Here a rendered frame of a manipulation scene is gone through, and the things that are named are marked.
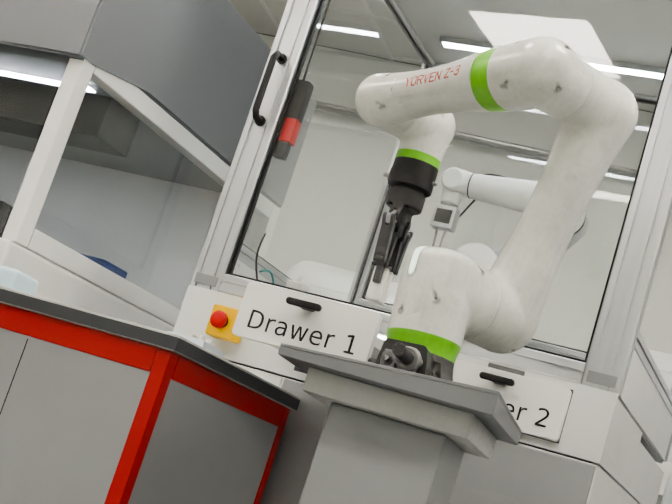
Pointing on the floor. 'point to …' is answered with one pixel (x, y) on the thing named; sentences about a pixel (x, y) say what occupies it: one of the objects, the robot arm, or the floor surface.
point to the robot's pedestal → (387, 445)
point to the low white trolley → (126, 413)
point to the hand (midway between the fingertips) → (379, 286)
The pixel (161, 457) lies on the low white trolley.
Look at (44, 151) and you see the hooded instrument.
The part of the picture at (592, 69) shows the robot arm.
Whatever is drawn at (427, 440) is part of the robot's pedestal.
